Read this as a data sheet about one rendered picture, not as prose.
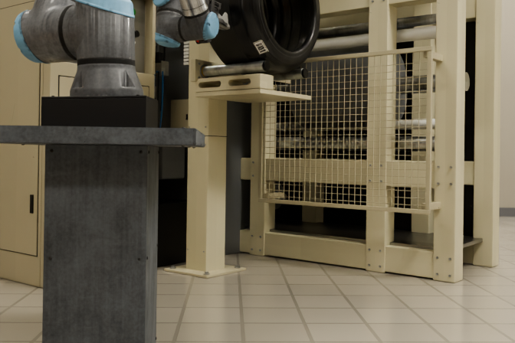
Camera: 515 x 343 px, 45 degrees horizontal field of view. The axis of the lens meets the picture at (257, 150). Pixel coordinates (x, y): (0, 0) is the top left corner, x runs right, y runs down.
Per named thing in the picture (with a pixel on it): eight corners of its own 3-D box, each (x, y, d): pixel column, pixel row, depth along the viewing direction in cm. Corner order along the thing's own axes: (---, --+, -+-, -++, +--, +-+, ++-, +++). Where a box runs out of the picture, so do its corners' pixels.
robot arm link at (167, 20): (176, 40, 217) (178, 5, 219) (148, 42, 222) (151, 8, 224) (190, 48, 226) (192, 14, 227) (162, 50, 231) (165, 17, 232)
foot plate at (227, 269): (163, 270, 288) (163, 266, 288) (204, 262, 309) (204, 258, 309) (207, 278, 271) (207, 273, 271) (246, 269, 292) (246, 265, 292)
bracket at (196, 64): (190, 81, 273) (190, 59, 273) (247, 89, 304) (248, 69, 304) (195, 81, 271) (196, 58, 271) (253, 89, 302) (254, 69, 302)
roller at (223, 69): (199, 66, 274) (207, 66, 277) (201, 76, 275) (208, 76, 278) (263, 60, 252) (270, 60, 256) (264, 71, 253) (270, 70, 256)
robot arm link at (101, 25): (111, 56, 157) (109, -15, 156) (58, 60, 164) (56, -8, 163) (147, 61, 170) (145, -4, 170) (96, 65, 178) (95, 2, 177)
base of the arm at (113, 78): (139, 96, 158) (139, 56, 158) (62, 96, 157) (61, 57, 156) (146, 99, 177) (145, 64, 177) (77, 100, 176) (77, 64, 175)
